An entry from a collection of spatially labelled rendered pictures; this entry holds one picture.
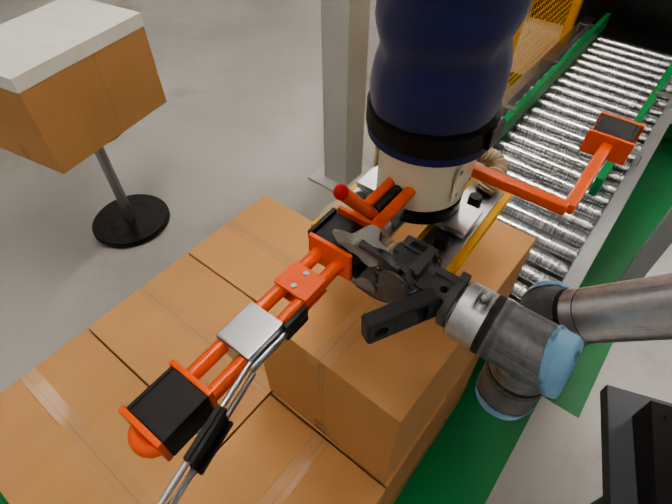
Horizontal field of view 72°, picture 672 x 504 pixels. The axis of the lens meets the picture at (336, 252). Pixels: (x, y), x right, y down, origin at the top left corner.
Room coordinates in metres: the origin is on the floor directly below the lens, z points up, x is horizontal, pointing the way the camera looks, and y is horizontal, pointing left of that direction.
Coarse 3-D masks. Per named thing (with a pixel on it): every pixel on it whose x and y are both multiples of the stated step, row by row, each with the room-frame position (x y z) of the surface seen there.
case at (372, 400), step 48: (480, 240) 0.78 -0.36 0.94; (528, 240) 0.78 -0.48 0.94; (336, 288) 0.63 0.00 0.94; (336, 336) 0.51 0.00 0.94; (432, 336) 0.51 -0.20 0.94; (288, 384) 0.52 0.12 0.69; (336, 384) 0.42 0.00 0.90; (384, 384) 0.40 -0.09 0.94; (432, 384) 0.42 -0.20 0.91; (336, 432) 0.42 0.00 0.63; (384, 432) 0.34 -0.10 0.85; (384, 480) 0.33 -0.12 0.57
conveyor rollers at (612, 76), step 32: (576, 64) 2.51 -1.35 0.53; (608, 64) 2.50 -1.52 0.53; (640, 64) 2.48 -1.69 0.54; (544, 96) 2.16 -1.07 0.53; (576, 96) 2.16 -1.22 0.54; (608, 96) 2.15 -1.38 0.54; (640, 96) 2.14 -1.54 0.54; (512, 128) 1.89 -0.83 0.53; (544, 128) 1.88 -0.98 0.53; (576, 128) 1.88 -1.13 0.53; (512, 160) 1.62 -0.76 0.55; (544, 160) 1.62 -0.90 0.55; (576, 160) 1.62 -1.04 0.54; (608, 192) 1.44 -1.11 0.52; (512, 224) 1.23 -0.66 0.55; (544, 224) 1.24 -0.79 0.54; (576, 224) 1.25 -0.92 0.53; (544, 256) 1.07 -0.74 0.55; (576, 256) 1.09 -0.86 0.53; (512, 288) 0.94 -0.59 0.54
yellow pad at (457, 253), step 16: (464, 192) 0.74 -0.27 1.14; (480, 192) 0.74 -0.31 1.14; (496, 192) 0.74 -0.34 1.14; (480, 208) 0.70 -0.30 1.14; (496, 208) 0.70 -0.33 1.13; (432, 224) 0.65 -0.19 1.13; (480, 224) 0.65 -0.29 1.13; (432, 240) 0.61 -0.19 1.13; (448, 240) 0.59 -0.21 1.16; (464, 240) 0.61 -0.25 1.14; (448, 256) 0.57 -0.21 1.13; (464, 256) 0.57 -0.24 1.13
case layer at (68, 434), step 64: (192, 256) 1.08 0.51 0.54; (256, 256) 1.07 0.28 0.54; (128, 320) 0.81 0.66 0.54; (192, 320) 0.81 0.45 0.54; (64, 384) 0.59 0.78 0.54; (128, 384) 0.59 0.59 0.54; (256, 384) 0.59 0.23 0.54; (0, 448) 0.41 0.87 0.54; (64, 448) 0.41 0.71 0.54; (128, 448) 0.41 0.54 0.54; (256, 448) 0.41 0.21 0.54; (320, 448) 0.41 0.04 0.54
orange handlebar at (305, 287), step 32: (384, 192) 0.62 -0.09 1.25; (512, 192) 0.63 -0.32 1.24; (544, 192) 0.61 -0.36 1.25; (576, 192) 0.61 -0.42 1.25; (384, 224) 0.54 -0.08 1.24; (320, 256) 0.47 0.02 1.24; (288, 288) 0.40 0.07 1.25; (320, 288) 0.41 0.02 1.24; (224, 352) 0.31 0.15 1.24; (224, 384) 0.26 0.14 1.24
